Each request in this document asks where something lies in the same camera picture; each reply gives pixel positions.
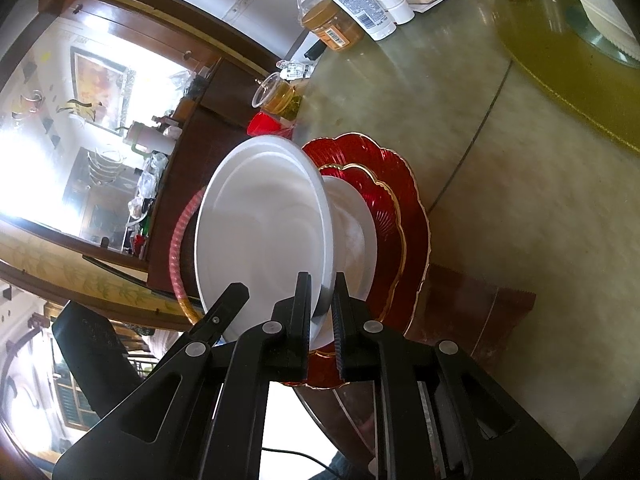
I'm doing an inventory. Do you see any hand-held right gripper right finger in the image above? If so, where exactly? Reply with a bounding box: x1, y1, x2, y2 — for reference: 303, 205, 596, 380
332, 272, 581, 480

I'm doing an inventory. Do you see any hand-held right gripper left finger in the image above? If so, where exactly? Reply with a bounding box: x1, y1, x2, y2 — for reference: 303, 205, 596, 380
52, 271, 313, 480

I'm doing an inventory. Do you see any small white foam bowl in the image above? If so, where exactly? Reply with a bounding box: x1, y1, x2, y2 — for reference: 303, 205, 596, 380
312, 176, 379, 351

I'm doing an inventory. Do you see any large white foam bowl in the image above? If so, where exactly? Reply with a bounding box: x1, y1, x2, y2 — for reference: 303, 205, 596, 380
194, 136, 335, 351

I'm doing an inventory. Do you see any small red scalloped plate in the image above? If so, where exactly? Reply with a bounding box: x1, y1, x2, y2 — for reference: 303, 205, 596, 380
317, 162, 403, 358

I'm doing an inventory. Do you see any large red scalloped plate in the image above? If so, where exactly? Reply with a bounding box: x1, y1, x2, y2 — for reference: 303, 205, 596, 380
280, 132, 432, 391

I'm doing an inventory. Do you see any cream plastic bowl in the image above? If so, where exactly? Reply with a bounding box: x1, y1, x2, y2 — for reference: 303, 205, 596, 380
566, 0, 640, 68

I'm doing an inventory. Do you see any multicolour hula hoop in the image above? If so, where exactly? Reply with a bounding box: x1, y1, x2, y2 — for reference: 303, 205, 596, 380
169, 187, 206, 328

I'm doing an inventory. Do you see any red plastic cup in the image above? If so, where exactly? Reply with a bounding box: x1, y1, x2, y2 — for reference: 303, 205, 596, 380
247, 112, 296, 141

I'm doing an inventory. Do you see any plastic cup of tea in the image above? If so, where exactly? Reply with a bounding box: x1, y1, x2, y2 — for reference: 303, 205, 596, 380
251, 72, 301, 116

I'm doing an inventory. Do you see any small clear packet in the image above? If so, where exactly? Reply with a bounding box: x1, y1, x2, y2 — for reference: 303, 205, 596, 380
277, 60, 316, 81

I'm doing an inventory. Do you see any amber honey jar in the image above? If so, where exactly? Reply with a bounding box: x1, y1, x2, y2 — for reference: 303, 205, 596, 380
300, 0, 366, 53

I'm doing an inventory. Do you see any small white jar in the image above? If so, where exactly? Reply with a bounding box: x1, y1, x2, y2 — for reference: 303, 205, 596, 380
376, 0, 416, 25

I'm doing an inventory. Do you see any yellow-green glass turntable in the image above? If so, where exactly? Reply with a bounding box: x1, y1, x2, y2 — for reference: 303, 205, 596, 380
492, 0, 640, 156

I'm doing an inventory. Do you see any black cable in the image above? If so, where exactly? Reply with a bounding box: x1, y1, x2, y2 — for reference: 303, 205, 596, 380
262, 447, 351, 478

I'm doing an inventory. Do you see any metal wire rack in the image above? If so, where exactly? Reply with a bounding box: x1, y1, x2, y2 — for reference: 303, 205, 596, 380
85, 145, 126, 186

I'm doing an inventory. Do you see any white tumbler with green handle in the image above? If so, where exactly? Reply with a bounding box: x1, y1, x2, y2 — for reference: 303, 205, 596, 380
120, 120, 176, 156

